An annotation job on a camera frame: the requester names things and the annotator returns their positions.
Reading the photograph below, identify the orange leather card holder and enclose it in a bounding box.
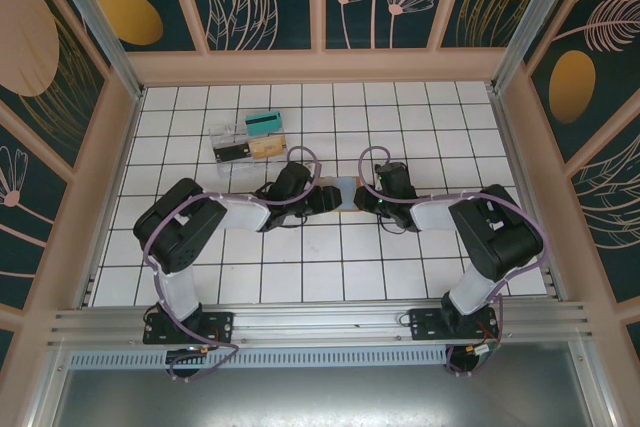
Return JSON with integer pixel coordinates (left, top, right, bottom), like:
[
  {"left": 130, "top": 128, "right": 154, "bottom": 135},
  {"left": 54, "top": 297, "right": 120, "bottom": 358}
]
[{"left": 319, "top": 175, "right": 362, "bottom": 214}]

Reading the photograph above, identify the tan wooden block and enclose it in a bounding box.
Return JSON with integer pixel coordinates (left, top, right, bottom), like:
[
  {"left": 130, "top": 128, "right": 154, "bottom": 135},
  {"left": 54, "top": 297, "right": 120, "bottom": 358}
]
[{"left": 249, "top": 136, "right": 288, "bottom": 160}]

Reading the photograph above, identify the black credit card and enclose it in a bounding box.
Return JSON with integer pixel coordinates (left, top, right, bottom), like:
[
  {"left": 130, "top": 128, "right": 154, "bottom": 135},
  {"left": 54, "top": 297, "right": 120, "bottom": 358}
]
[{"left": 213, "top": 143, "right": 251, "bottom": 164}]

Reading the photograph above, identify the clear acrylic organizer tray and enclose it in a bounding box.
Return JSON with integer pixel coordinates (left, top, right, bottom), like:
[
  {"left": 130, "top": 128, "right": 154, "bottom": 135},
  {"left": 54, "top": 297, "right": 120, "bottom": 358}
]
[{"left": 208, "top": 122, "right": 291, "bottom": 179}]

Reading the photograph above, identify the grey metal sheet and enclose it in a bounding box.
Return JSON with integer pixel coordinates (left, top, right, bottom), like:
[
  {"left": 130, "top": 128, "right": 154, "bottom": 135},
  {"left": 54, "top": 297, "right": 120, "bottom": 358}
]
[{"left": 49, "top": 366, "right": 597, "bottom": 427}]

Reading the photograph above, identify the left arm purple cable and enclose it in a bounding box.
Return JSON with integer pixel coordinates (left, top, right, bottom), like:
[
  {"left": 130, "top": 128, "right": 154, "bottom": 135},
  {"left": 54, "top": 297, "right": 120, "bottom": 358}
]
[{"left": 142, "top": 145, "right": 322, "bottom": 382}]

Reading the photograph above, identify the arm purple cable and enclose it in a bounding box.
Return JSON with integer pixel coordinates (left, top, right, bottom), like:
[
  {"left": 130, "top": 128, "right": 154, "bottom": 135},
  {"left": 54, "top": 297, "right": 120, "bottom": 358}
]
[
  {"left": 142, "top": 145, "right": 322, "bottom": 382},
  {"left": 358, "top": 145, "right": 551, "bottom": 379}
]

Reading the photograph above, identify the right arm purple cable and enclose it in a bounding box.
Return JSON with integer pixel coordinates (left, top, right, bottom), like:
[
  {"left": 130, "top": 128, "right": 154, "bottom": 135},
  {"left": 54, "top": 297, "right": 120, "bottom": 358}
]
[{"left": 358, "top": 145, "right": 551, "bottom": 379}]

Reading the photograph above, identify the aluminium mounting rail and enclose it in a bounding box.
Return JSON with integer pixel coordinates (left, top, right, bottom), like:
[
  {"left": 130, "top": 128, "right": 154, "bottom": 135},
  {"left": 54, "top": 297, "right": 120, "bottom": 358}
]
[{"left": 47, "top": 301, "right": 594, "bottom": 348}]

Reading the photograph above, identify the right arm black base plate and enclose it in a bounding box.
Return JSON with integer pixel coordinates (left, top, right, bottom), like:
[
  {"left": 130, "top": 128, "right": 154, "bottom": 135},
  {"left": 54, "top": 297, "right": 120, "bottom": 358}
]
[{"left": 408, "top": 307, "right": 501, "bottom": 343}]

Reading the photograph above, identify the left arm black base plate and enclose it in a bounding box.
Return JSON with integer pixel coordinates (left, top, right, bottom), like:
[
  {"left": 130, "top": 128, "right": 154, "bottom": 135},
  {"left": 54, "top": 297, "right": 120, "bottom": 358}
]
[{"left": 143, "top": 311, "right": 235, "bottom": 346}]

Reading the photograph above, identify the slotted grey cable duct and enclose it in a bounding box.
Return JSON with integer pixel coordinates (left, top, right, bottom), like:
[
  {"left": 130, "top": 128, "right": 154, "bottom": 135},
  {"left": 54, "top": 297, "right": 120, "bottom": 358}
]
[{"left": 67, "top": 346, "right": 449, "bottom": 369}]

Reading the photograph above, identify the aluminium frame post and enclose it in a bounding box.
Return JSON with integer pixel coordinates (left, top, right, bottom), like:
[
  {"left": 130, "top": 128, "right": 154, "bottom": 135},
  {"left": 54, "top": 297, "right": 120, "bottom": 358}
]
[
  {"left": 488, "top": 0, "right": 595, "bottom": 94},
  {"left": 39, "top": 0, "right": 147, "bottom": 99}
]

